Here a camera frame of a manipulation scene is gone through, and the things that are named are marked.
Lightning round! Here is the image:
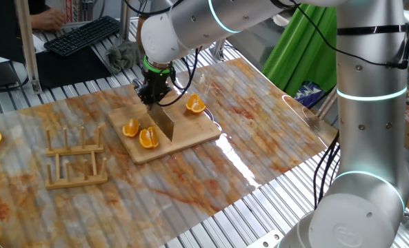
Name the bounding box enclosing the marble pattern plastic mat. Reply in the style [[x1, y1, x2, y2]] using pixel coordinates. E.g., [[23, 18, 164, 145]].
[[0, 57, 343, 248]]

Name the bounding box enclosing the bare person hand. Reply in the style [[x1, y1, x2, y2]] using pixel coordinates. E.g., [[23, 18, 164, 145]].
[[30, 8, 67, 32]]

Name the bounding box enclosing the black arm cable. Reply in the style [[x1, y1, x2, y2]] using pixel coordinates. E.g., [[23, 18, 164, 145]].
[[155, 46, 202, 107]]

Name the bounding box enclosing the black desk pad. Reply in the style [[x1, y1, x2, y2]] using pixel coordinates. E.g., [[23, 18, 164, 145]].
[[34, 46, 114, 89]]

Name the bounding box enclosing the green fabric curtain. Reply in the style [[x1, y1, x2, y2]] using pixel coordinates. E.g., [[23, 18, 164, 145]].
[[261, 3, 339, 98]]

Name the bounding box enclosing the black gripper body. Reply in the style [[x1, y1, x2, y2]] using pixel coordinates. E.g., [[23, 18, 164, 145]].
[[134, 68, 173, 105]]

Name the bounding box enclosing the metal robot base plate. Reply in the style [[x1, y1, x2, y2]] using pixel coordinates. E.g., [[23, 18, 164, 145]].
[[246, 229, 285, 248]]

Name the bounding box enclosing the blue patterned bag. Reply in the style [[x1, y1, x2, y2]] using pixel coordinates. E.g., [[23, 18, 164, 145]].
[[295, 81, 326, 110]]

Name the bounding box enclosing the black base cable bundle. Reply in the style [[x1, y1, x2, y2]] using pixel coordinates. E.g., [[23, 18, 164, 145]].
[[310, 130, 340, 210]]

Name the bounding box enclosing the white paper sheet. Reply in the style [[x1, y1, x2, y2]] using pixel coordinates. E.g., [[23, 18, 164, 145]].
[[0, 33, 47, 65]]

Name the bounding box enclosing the black computer keyboard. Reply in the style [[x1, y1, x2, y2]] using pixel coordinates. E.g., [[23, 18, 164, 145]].
[[43, 15, 121, 58]]

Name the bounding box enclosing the cut orange piece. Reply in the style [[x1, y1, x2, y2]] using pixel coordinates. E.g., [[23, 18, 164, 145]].
[[139, 126, 159, 149], [186, 93, 207, 114], [122, 118, 140, 138]]

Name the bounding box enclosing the grey crumpled cloth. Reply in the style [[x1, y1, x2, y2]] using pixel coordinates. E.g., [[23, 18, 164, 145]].
[[103, 40, 143, 74]]

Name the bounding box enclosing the steel cleaver knife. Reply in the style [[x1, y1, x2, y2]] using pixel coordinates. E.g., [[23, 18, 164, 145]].
[[132, 78, 175, 142]]

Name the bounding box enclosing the wooden peg rack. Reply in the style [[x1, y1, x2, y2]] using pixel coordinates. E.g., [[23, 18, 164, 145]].
[[44, 125, 109, 190]]

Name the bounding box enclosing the black monitor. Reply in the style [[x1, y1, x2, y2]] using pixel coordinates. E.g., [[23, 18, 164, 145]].
[[0, 0, 28, 91]]

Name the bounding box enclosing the bamboo cutting board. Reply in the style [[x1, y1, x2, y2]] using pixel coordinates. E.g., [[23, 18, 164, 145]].
[[107, 93, 223, 165]]

